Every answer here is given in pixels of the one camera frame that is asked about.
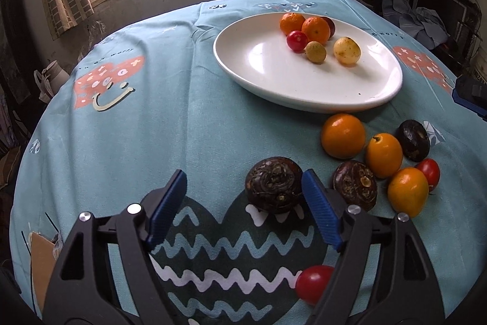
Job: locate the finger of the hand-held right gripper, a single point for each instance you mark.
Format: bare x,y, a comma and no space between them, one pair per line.
466,96

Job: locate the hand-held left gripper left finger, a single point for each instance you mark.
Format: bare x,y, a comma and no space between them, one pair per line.
163,210

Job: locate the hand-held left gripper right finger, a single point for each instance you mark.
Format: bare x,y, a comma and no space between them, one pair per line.
319,210

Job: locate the large brown water chestnut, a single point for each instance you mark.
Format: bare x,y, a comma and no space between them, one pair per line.
274,185

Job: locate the black water chestnut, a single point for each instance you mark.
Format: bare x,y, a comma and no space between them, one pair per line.
414,140

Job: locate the red cherry tomato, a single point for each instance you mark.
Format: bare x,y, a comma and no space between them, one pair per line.
296,40
430,170
314,283

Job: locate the large round orange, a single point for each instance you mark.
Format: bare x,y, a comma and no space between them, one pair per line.
343,135

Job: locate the oval orange kumquat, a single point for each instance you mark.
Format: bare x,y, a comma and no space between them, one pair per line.
384,155
408,191

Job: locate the white oval plate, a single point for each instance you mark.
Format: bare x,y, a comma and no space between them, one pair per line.
266,62

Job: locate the pile of clothes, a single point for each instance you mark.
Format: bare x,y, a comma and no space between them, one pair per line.
418,22

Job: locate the printed teal tablecloth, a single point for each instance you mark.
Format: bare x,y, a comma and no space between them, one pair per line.
152,119

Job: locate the dark monitor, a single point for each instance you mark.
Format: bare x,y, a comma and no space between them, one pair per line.
445,3

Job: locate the yellow speckled fruit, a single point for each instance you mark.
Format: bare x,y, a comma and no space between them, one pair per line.
346,51

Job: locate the cardboard box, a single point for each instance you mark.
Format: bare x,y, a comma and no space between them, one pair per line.
42,268

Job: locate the dark red plum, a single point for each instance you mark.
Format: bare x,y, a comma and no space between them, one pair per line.
331,26

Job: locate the small yellow-green fruit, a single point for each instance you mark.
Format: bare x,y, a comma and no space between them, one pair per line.
315,51

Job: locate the mandarin orange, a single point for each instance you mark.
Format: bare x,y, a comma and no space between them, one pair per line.
292,23
315,29

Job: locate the white jug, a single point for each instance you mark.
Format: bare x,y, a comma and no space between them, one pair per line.
51,79

